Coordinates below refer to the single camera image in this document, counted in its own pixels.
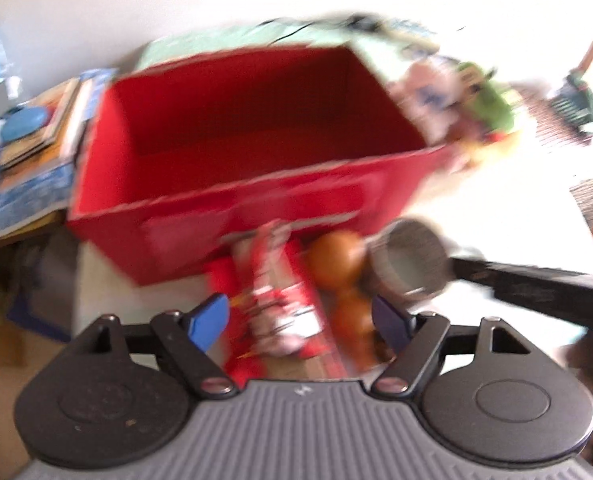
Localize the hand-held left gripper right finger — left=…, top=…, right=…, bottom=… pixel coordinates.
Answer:
left=370, top=294, right=529, bottom=398

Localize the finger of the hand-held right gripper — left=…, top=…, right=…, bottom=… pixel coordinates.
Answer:
left=449, top=255, right=593, bottom=333

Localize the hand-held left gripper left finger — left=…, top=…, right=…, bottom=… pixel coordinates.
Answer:
left=89, top=294, right=242, bottom=401

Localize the red gift box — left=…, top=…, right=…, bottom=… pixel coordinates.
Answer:
left=206, top=237, right=349, bottom=381

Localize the red white tasselled charm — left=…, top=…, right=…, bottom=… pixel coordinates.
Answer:
left=231, top=220, right=322, bottom=356

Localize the orange gourd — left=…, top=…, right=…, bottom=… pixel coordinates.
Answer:
left=306, top=230, right=397, bottom=373

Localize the grey printed tape roll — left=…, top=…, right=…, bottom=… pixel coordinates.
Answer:
left=369, top=219, right=459, bottom=303

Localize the red cardboard box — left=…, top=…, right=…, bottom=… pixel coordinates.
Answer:
left=66, top=45, right=449, bottom=286

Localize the yellow plush toy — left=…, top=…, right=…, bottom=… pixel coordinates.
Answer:
left=456, top=130, right=524, bottom=167

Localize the blue folder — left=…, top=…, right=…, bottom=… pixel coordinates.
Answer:
left=6, top=287, right=72, bottom=343

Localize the green plush toy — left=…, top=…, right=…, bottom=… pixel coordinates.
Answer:
left=456, top=60, right=519, bottom=136

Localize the dark green object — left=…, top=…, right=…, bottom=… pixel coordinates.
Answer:
left=549, top=67, right=593, bottom=136

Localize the wooden side table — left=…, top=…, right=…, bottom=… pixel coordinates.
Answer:
left=0, top=210, right=70, bottom=252

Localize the pink plush bunny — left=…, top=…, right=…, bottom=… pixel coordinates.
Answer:
left=391, top=57, right=469, bottom=141

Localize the blue checkered cloth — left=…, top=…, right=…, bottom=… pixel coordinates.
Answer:
left=0, top=155, right=77, bottom=248

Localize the stack of books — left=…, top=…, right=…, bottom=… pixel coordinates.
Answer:
left=1, top=72, right=104, bottom=171

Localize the red orange cover book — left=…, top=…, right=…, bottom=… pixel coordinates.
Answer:
left=0, top=77, right=84, bottom=161

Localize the blue glasses case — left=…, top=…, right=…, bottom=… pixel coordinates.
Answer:
left=1, top=107, right=47, bottom=141

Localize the light green printed quilt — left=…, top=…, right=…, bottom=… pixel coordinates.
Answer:
left=134, top=12, right=437, bottom=76

